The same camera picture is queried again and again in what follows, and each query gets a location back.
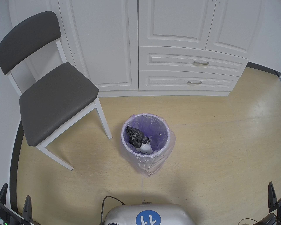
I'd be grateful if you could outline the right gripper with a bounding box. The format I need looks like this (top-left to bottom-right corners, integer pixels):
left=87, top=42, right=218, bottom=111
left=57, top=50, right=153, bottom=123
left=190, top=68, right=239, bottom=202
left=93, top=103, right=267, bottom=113
left=268, top=181, right=281, bottom=213

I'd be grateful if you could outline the clear printed wrapper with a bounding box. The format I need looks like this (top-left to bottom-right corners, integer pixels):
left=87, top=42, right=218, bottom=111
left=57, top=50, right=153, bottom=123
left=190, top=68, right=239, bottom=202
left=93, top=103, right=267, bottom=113
left=136, top=142, right=153, bottom=155

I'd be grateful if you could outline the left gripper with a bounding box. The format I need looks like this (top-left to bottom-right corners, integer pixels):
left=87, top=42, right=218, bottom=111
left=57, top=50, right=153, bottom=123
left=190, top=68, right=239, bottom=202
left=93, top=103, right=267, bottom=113
left=0, top=183, right=33, bottom=225

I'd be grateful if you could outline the white chair dark grey seat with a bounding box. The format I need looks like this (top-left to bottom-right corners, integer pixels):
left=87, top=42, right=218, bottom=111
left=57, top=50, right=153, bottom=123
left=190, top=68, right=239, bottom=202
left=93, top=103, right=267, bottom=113
left=0, top=11, right=113, bottom=171

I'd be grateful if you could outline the white wardrobe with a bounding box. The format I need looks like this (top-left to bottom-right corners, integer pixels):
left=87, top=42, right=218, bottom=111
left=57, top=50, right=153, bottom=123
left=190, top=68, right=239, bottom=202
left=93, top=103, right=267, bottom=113
left=9, top=0, right=264, bottom=97

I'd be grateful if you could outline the black cable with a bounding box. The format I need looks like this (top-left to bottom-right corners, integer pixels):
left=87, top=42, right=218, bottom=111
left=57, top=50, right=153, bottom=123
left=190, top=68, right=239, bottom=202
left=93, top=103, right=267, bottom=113
left=100, top=196, right=125, bottom=225

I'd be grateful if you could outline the white trash bin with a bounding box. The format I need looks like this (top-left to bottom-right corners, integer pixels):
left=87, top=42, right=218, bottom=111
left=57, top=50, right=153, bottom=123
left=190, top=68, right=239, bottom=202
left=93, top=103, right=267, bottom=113
left=121, top=114, right=170, bottom=174

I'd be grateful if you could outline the black plastic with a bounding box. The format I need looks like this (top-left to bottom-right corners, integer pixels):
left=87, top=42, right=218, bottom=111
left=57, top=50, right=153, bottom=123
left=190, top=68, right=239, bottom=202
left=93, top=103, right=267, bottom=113
left=126, top=126, right=151, bottom=148

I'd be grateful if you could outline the purple plastic bag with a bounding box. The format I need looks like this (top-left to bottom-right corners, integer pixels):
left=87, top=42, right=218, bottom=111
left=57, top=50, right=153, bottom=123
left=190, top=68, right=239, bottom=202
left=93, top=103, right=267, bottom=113
left=120, top=113, right=176, bottom=177

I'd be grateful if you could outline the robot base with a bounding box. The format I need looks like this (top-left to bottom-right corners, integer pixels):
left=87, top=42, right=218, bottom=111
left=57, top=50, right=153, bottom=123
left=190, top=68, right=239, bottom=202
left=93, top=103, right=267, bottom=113
left=105, top=203, right=195, bottom=225

